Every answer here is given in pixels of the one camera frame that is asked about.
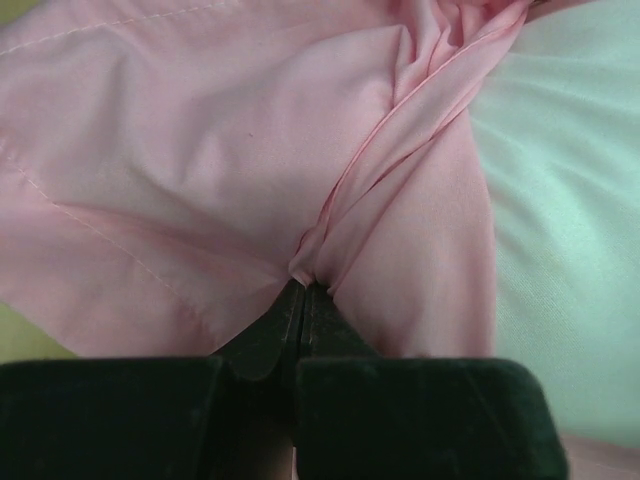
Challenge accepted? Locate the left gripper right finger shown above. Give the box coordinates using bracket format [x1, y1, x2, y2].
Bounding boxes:
[294, 284, 390, 479]

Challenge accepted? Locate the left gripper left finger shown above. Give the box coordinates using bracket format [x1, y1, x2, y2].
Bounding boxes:
[209, 280, 305, 479]

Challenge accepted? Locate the plain pink pillow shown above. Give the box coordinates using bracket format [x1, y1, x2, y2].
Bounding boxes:
[0, 0, 640, 480]

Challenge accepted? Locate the white pillow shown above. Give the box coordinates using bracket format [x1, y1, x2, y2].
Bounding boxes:
[470, 1, 639, 446]

